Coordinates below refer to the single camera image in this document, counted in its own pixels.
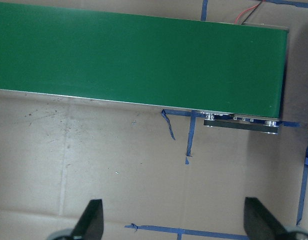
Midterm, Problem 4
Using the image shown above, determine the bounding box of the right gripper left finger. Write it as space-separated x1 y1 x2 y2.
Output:
70 199 104 240

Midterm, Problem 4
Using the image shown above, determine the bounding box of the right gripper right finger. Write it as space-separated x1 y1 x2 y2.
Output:
243 197 291 240

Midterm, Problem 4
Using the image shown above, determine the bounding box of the green conveyor belt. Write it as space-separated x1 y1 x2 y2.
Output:
0 2 288 134

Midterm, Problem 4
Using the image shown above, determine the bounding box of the red black conveyor wire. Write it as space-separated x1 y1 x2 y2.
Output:
235 0 270 25

